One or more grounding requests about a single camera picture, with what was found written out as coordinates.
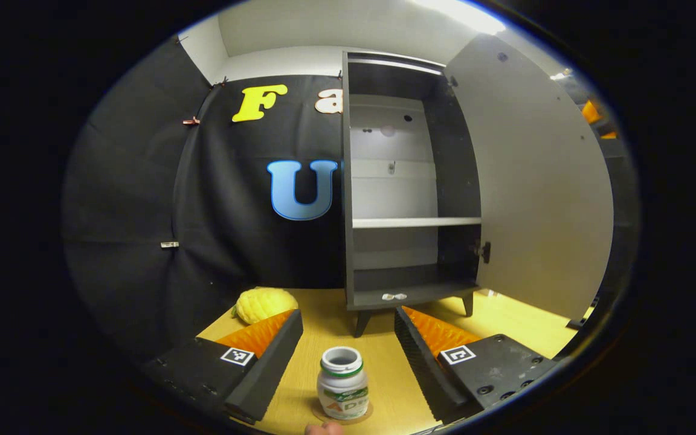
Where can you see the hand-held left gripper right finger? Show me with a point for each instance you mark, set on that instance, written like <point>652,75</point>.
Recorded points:
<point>423,362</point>

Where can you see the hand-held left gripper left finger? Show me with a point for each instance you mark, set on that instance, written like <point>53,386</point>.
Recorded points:
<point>269,362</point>

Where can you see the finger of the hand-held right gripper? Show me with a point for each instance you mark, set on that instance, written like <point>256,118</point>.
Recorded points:
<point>592,112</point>
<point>609,136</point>

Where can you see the round wooden coaster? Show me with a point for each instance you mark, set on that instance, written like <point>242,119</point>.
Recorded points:
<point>318,414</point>

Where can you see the white bottle green label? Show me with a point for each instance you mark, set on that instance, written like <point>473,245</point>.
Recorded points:
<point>342,386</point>

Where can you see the dark grey cabinet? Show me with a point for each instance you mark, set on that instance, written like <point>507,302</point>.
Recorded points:
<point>451,181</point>

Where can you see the black cabinet hinge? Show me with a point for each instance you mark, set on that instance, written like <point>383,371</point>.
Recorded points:
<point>484,252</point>

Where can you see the metal cabinet hinge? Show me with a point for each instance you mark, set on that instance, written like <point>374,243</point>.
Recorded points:
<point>452,81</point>

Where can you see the small ceiling light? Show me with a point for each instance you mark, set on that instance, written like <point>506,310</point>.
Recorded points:
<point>560,75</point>

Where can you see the yellow knitted toy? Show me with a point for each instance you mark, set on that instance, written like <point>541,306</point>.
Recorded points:
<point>263,305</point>

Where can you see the white clip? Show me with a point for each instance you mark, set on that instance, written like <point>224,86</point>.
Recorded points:
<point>170,244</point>

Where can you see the black backdrop cloth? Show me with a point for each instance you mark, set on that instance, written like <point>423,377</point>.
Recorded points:
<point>142,211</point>

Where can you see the red clip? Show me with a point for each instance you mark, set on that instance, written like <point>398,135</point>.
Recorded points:
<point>191,121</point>

